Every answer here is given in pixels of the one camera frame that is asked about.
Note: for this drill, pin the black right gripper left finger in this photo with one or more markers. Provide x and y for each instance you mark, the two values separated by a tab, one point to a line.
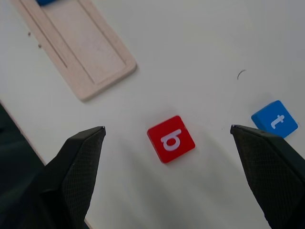
71	174

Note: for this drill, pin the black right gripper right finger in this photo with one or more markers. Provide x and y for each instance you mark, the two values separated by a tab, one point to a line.
274	171

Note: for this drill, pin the blue letter t block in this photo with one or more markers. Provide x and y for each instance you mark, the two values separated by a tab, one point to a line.
276	119

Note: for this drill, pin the red letter b block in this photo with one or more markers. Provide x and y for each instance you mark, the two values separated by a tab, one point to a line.
170	139

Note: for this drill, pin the wooden letter tray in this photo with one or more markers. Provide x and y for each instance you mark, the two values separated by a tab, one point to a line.
78	47

